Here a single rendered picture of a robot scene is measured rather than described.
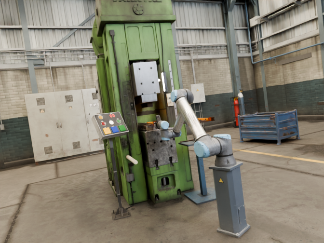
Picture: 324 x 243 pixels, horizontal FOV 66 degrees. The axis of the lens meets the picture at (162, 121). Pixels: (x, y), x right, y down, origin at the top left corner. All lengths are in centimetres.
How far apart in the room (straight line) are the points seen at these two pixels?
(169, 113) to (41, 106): 546
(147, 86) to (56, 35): 659
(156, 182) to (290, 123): 428
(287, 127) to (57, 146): 634
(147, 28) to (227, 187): 223
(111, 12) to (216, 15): 896
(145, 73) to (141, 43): 43
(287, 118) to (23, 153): 753
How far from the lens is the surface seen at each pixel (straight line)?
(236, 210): 236
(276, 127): 623
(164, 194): 327
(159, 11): 357
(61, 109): 822
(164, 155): 316
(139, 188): 336
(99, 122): 282
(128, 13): 344
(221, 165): 226
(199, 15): 1158
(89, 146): 833
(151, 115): 364
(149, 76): 318
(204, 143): 211
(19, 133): 891
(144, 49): 340
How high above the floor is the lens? 117
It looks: 3 degrees down
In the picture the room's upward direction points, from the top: 8 degrees counter-clockwise
